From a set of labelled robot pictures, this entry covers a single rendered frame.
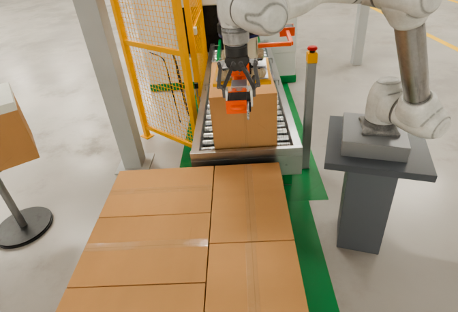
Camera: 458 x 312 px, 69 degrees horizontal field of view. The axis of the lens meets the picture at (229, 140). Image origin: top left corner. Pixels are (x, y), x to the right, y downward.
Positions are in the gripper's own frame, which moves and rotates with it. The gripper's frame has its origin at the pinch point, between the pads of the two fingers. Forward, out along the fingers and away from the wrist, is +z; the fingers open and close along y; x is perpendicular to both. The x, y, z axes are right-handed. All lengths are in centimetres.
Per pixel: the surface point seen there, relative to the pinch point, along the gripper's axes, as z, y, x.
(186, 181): 70, 36, -38
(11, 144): 48, 142, -49
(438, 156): 124, -159, -130
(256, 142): 63, -5, -67
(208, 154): 65, 25, -57
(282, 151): 66, -21, -60
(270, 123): 50, -14, -67
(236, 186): 70, 6, -33
